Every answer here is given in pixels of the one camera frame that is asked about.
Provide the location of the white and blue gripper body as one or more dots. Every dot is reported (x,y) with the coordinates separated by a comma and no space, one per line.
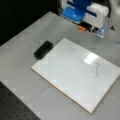
(88,11)

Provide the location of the black whiteboard eraser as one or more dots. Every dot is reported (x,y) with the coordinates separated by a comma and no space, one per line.
(43,50)

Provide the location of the orange small object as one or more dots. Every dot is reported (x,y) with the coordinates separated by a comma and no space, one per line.
(83,29)

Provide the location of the white whiteboard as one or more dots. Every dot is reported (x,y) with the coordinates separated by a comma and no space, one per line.
(78,73)

